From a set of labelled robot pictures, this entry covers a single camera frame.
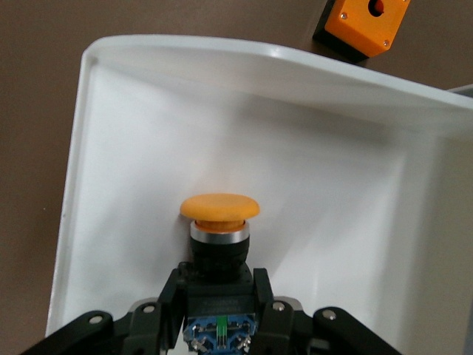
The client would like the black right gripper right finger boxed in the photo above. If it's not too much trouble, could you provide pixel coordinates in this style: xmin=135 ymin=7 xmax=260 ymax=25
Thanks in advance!
xmin=253 ymin=268 xmax=404 ymax=355

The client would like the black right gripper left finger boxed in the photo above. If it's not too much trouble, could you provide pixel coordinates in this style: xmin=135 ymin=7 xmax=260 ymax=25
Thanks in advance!
xmin=18 ymin=263 xmax=188 ymax=355

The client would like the orange mushroom push button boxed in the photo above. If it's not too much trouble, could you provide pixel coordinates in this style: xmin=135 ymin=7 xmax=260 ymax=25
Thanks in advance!
xmin=180 ymin=192 xmax=262 ymax=352

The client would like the white plastic bin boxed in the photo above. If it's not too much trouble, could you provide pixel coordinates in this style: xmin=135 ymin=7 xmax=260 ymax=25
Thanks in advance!
xmin=44 ymin=33 xmax=473 ymax=355

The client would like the white drawer cabinet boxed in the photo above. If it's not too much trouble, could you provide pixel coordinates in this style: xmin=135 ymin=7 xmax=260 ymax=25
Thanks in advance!
xmin=447 ymin=83 xmax=473 ymax=98

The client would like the orange button enclosure box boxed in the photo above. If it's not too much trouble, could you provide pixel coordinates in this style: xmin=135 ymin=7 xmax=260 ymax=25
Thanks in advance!
xmin=312 ymin=0 xmax=412 ymax=64

